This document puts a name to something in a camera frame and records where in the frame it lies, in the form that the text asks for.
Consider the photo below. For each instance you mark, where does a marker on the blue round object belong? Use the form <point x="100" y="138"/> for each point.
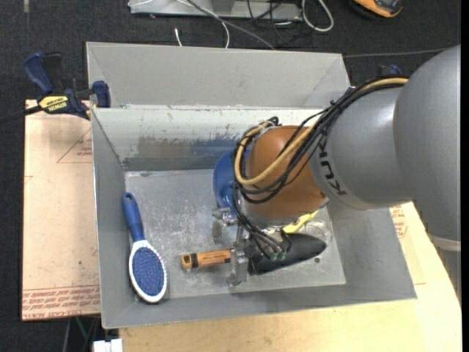
<point x="221" y="182"/>

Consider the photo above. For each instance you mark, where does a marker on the grey metal bin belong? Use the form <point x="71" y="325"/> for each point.
<point x="176" y="204"/>

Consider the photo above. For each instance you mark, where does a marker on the blue and white hairbrush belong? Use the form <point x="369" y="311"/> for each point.
<point x="146" y="270"/>

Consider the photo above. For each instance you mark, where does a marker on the clear glass cup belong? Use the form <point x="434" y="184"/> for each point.
<point x="324" y="233"/>

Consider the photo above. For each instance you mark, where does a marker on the orange and black battery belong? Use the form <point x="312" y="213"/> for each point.
<point x="209" y="259"/>

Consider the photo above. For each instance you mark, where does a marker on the brown cardboard board red print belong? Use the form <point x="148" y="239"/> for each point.
<point x="58" y="211"/>

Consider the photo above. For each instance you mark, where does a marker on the black oval object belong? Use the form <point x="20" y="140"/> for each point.
<point x="304" y="249"/>

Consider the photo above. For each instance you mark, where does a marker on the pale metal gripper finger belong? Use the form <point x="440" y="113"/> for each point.
<point x="241" y="266"/>
<point x="228" y="217"/>

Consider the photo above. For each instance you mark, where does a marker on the yellow object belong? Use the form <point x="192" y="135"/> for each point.
<point x="301" y="223"/>

